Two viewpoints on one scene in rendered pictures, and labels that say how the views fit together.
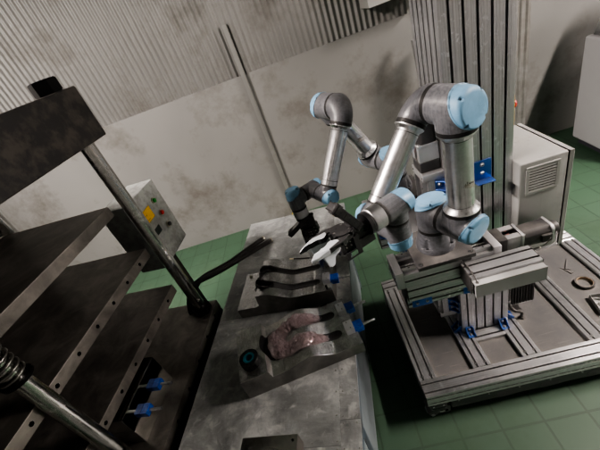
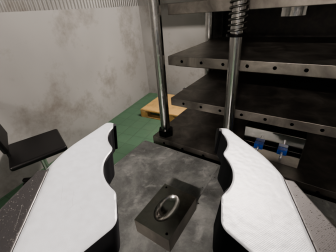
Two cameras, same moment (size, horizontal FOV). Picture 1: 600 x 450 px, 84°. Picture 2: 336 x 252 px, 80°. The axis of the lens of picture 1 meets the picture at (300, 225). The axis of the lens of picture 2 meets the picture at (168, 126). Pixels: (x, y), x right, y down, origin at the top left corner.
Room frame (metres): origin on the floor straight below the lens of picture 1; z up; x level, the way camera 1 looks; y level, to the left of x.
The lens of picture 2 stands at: (0.75, -0.09, 1.52)
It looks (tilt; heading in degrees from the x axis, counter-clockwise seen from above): 30 degrees down; 110
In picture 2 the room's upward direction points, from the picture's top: 5 degrees counter-clockwise
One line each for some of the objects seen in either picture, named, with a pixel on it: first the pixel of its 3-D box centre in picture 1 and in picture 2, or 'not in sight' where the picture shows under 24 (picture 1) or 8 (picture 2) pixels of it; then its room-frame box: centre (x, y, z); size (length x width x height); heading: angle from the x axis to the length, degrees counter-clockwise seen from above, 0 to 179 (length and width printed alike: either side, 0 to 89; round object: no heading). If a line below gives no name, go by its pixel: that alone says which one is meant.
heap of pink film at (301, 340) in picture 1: (294, 333); not in sight; (0.97, 0.19, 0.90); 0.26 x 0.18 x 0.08; 91
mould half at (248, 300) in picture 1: (286, 282); not in sight; (1.33, 0.17, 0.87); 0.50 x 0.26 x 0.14; 74
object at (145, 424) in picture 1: (101, 403); (278, 124); (1.03, 1.09, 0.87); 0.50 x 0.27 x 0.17; 74
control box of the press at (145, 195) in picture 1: (193, 292); not in sight; (1.73, 0.79, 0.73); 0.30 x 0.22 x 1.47; 164
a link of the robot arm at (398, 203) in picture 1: (394, 206); not in sight; (0.81, -0.28, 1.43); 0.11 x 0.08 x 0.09; 108
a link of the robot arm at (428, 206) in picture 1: (432, 211); not in sight; (1.01, -0.49, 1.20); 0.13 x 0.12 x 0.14; 18
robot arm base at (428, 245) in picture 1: (434, 234); not in sight; (1.01, -0.49, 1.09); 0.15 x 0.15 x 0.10
